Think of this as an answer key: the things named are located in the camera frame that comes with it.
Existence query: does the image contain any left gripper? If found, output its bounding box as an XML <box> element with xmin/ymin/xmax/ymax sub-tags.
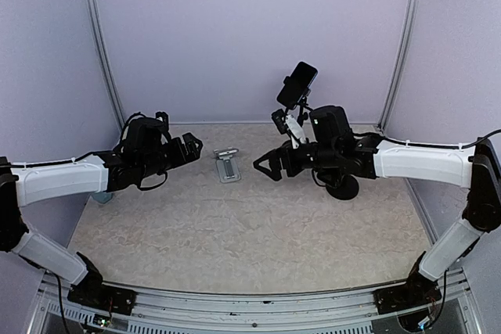
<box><xmin>139</xmin><ymin>132</ymin><xmax>203</xmax><ymax>179</ymax></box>

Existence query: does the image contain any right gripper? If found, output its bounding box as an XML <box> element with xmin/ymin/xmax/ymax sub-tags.
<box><xmin>252</xmin><ymin>141</ymin><xmax>339</xmax><ymax>181</ymax></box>

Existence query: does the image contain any white folding phone stand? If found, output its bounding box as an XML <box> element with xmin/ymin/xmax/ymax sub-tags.
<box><xmin>214</xmin><ymin>148</ymin><xmax>241</xmax><ymax>184</ymax></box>

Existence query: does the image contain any short black phone stand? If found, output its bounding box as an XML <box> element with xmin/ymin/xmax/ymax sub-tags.
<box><xmin>326</xmin><ymin>175</ymin><xmax>359</xmax><ymax>201</ymax></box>

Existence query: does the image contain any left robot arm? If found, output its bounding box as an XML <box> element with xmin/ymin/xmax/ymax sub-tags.
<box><xmin>1</xmin><ymin>112</ymin><xmax>203</xmax><ymax>307</ymax></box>

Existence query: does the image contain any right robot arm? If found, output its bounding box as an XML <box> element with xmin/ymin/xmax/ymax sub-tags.
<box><xmin>253</xmin><ymin>106</ymin><xmax>500</xmax><ymax>306</ymax></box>

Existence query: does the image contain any tall black phone stand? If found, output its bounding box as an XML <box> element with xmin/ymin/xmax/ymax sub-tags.
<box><xmin>283</xmin><ymin>76</ymin><xmax>311</xmax><ymax>126</ymax></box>

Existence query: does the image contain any blue phone on tall stand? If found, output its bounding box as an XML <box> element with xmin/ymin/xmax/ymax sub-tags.
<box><xmin>276</xmin><ymin>62</ymin><xmax>318</xmax><ymax>110</ymax></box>

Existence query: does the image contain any teal mug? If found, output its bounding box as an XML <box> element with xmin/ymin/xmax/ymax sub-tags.
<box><xmin>91</xmin><ymin>192</ymin><xmax>114</xmax><ymax>205</ymax></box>

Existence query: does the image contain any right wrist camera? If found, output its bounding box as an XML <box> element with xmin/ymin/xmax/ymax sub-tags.
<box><xmin>271</xmin><ymin>109</ymin><xmax>307</xmax><ymax>149</ymax></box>

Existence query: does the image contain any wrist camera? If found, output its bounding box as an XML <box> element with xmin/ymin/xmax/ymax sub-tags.
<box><xmin>155</xmin><ymin>111</ymin><xmax>169</xmax><ymax>124</ymax></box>
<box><xmin>271</xmin><ymin>109</ymin><xmax>307</xmax><ymax>149</ymax></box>

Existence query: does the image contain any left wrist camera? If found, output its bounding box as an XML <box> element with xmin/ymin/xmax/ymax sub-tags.
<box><xmin>155</xmin><ymin>111</ymin><xmax>169</xmax><ymax>124</ymax></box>

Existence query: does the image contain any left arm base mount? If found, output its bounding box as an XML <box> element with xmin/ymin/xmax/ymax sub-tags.
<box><xmin>67</xmin><ymin>285</ymin><xmax>137</xmax><ymax>316</ymax></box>

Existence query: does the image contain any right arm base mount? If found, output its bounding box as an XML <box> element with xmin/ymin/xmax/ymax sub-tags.
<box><xmin>373</xmin><ymin>278</ymin><xmax>442</xmax><ymax>314</ymax></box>

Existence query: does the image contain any left aluminium corner post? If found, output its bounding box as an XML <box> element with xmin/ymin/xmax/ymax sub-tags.
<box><xmin>85</xmin><ymin>0</ymin><xmax>125</xmax><ymax>128</ymax></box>

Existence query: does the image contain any aluminium corner post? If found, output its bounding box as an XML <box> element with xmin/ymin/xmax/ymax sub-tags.
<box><xmin>378</xmin><ymin>0</ymin><xmax>419</xmax><ymax>132</ymax></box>
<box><xmin>85</xmin><ymin>0</ymin><xmax>125</xmax><ymax>128</ymax></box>

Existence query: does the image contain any aluminium front rail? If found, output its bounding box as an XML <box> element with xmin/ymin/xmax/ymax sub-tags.
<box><xmin>23</xmin><ymin>269</ymin><xmax>486</xmax><ymax>333</ymax></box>

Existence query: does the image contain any right aluminium corner post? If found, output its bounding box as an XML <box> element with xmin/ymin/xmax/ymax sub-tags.
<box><xmin>378</xmin><ymin>0</ymin><xmax>419</xmax><ymax>132</ymax></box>

